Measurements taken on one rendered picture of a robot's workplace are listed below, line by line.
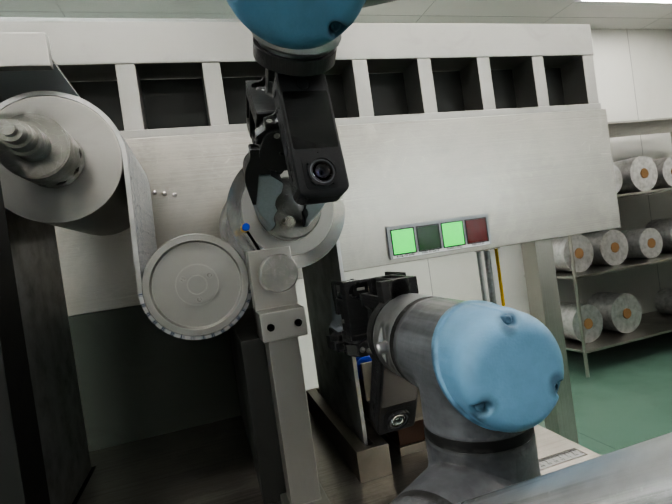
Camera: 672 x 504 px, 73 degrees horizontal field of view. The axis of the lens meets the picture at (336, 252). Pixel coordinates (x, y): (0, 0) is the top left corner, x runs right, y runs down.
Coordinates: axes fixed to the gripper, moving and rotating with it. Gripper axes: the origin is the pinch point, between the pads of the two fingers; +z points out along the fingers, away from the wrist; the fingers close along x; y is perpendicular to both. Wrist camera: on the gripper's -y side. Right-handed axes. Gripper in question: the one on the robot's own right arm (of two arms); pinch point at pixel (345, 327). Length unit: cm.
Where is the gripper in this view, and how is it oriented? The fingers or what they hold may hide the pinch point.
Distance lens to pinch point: 61.4
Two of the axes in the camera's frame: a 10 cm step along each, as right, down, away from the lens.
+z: -2.8, 0.3, 9.6
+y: -1.4, -9.9, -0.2
